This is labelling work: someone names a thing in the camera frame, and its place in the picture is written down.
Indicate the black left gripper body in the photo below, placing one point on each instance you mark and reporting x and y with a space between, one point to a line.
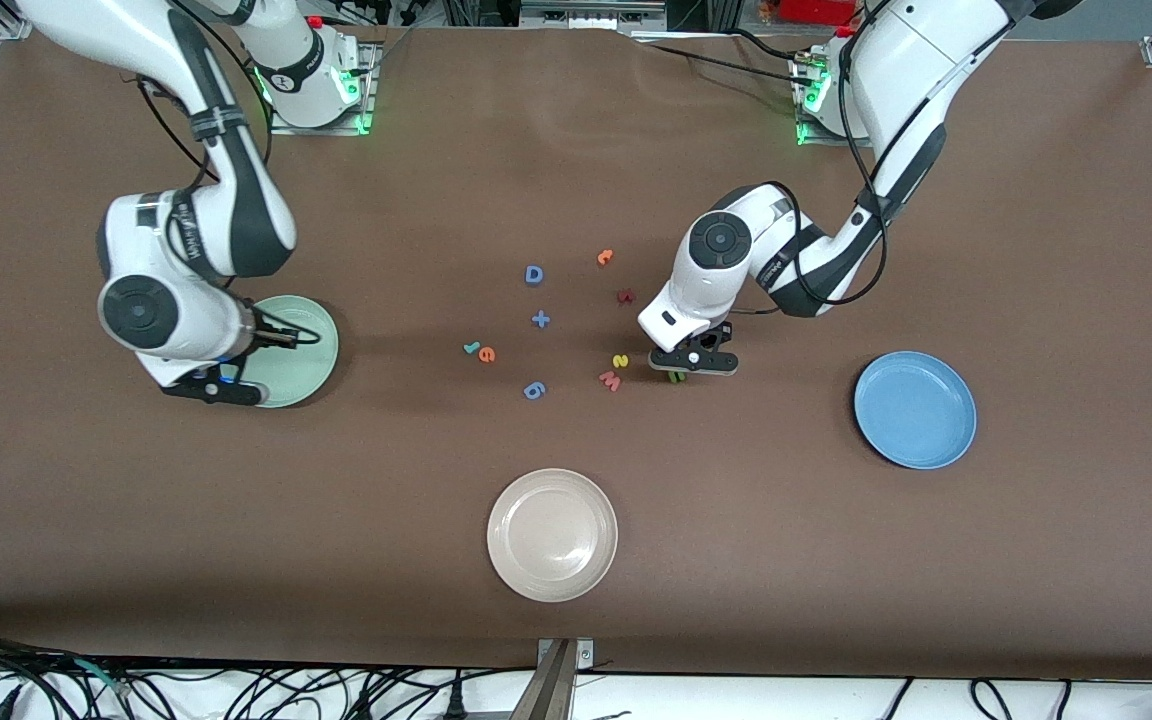
719 334

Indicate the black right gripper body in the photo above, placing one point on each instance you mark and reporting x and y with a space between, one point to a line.
263 331

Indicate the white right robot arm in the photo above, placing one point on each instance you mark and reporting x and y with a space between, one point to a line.
186 230

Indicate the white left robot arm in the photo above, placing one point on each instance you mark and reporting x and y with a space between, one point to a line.
726 240

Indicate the pale green plate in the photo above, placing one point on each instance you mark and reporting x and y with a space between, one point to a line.
311 372

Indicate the pink foam letter w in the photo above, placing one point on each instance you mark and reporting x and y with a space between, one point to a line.
610 380

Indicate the blue foam number 6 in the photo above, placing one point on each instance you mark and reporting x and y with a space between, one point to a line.
534 390

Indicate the blue foam letter D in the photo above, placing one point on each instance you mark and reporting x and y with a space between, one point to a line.
534 275

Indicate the blue plate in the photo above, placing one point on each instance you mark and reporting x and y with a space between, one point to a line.
915 410

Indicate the white plate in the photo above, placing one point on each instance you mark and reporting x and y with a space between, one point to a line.
552 535

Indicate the red box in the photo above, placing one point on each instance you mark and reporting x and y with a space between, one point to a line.
816 10

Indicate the grey device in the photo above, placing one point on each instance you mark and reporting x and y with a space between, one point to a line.
591 12

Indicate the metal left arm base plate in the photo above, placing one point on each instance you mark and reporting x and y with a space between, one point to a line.
821 140

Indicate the aluminium post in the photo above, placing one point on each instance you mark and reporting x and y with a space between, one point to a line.
551 685

